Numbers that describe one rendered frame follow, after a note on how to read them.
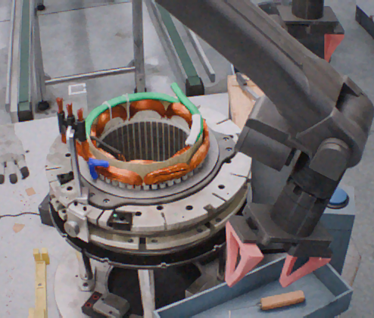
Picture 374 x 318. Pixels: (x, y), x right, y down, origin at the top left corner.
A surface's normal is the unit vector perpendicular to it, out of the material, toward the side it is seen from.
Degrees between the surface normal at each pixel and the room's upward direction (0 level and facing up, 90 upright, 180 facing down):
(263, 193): 90
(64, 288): 0
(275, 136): 102
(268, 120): 18
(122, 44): 0
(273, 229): 24
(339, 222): 90
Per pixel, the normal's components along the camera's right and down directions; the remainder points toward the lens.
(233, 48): -0.43, 0.74
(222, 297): 0.49, 0.54
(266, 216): 0.36, -0.82
